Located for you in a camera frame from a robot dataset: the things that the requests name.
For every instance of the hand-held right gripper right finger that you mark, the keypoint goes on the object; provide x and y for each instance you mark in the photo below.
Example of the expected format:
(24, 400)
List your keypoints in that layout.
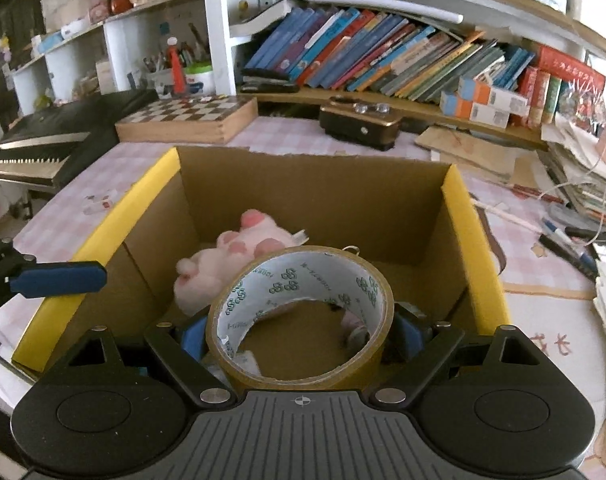
(409, 332)

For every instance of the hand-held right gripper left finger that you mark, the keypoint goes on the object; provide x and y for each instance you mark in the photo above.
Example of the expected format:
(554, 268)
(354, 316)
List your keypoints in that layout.
(193, 337)

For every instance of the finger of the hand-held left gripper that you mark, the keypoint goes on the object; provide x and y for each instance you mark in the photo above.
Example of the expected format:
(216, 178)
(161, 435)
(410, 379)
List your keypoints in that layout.
(58, 278)

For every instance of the brown packing tape roll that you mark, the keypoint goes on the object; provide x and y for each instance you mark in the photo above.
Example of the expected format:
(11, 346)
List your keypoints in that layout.
(243, 360)

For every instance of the cardboard box with yellow flaps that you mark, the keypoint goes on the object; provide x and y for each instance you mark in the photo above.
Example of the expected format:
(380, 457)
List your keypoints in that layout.
(333, 195)

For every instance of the pink plush toy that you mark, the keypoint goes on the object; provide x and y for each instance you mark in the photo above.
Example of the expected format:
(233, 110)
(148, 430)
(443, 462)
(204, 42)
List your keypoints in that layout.
(203, 280)

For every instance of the black electric keyboard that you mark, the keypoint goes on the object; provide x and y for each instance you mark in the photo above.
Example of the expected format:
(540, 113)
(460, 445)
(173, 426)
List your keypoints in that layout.
(58, 135)

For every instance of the thin wooden stick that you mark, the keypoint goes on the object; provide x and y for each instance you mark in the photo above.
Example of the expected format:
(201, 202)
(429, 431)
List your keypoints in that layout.
(508, 216)

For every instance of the black marker pen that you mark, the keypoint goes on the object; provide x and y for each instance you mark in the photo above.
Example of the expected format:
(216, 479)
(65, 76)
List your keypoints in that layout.
(563, 255)

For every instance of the blue pen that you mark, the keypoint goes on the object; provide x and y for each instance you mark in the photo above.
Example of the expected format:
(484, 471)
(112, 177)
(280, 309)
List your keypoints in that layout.
(565, 240)

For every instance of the brown cardboard sheets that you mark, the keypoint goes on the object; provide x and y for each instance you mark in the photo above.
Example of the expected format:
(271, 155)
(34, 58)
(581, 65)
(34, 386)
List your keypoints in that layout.
(473, 152)

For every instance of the wooden chessboard box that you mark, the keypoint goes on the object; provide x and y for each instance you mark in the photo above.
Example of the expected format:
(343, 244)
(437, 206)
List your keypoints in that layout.
(193, 117)

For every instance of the clear cup of pens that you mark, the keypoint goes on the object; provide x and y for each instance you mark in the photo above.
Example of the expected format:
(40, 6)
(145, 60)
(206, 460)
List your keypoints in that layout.
(159, 77)

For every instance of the stack of papers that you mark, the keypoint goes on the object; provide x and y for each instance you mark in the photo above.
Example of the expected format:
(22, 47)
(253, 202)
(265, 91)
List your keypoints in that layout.
(578, 175)

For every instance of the orange white carton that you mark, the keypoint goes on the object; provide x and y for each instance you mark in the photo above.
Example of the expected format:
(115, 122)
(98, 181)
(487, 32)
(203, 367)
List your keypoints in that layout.
(498, 95)
(475, 110)

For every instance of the red bottle with white cap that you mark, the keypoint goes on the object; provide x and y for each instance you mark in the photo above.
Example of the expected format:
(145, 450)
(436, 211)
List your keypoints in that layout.
(175, 67)

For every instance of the white jar with green lid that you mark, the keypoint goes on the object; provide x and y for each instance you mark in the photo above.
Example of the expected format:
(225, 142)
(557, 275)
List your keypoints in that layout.
(200, 80)

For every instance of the long row of colourful books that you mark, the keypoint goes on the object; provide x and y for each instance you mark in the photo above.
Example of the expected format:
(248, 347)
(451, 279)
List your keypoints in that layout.
(373, 55)

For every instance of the white bookshelf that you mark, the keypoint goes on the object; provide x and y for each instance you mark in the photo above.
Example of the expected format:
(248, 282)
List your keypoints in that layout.
(218, 35)

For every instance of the white tube lamp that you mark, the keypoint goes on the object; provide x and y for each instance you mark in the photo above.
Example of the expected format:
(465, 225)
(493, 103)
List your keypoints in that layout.
(383, 5)

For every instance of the white pen holder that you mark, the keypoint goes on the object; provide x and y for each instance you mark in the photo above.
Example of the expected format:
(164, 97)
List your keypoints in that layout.
(590, 7)

